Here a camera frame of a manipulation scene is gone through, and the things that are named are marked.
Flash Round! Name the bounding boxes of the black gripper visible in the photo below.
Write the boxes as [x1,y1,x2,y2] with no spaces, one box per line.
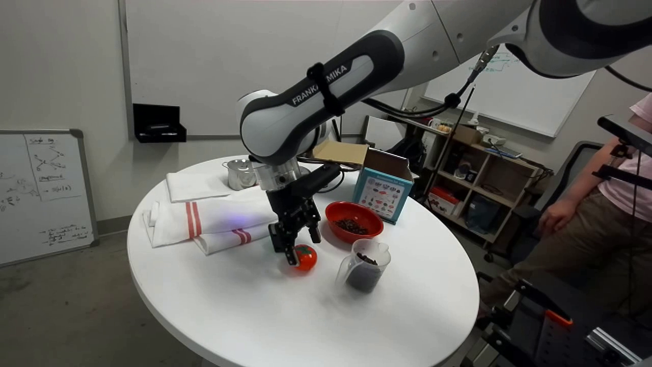
[264,182,323,268]

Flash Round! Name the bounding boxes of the orange plastic toy tomato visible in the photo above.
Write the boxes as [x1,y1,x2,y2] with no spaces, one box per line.
[287,244,319,276]

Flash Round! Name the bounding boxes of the bystander forearm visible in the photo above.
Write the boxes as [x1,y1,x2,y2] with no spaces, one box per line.
[560,139,622,211]

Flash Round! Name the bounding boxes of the blue printed cardboard box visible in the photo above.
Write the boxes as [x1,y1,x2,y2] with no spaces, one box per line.
[311,139,415,226]

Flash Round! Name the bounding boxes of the bystander hand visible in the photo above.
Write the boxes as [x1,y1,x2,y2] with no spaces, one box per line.
[538,198,579,237]

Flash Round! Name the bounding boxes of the red plastic bowl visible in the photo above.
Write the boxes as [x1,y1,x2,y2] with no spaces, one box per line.
[323,200,386,247]

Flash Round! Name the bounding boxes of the dark coffee beans pile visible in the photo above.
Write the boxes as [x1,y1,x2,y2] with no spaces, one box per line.
[344,252,383,297]
[336,217,371,237]

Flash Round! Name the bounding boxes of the white towel red stripes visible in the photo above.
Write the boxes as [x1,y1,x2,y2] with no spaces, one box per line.
[193,222,272,257]
[143,185,281,249]

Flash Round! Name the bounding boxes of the clear plastic measuring cup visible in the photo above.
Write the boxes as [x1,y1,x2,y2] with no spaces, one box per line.
[336,237,392,297]

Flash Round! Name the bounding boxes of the shiny metal cup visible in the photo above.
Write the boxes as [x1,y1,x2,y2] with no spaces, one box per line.
[224,158,260,192]

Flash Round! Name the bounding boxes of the plain white towel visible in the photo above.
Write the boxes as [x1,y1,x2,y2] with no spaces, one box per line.
[165,166,236,205]

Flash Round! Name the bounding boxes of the thin black pole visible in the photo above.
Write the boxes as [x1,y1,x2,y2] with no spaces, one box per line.
[434,86,477,200]

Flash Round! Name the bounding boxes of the wooden storage shelf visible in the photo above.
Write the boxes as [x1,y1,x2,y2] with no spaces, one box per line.
[384,108,552,247]

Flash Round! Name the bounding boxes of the small framed whiteboard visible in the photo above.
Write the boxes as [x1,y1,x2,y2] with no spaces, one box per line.
[0,129,98,268]

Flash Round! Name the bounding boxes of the black robot cart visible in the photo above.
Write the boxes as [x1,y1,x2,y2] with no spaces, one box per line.
[475,281,652,367]

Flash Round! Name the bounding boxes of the black office chair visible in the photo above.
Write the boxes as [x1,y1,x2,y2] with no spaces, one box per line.
[535,139,606,221]

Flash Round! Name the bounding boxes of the seated person pink shirt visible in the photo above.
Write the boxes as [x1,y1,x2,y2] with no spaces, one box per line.
[501,88,652,322]

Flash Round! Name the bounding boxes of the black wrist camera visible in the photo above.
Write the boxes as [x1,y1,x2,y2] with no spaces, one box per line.
[290,161,341,203]

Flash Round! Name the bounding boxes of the black wall box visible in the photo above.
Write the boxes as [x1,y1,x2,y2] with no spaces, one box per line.
[129,102,190,145]

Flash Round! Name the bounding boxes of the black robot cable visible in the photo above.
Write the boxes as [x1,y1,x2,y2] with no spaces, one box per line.
[362,44,501,121]

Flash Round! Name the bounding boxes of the large wall whiteboard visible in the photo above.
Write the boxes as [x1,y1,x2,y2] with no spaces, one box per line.
[423,47,598,141]

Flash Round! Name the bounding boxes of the aluminium rail profile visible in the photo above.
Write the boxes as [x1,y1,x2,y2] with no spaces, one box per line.
[586,324,643,366]

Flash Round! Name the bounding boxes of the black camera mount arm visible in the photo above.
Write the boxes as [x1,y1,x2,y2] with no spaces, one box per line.
[595,112,652,182]

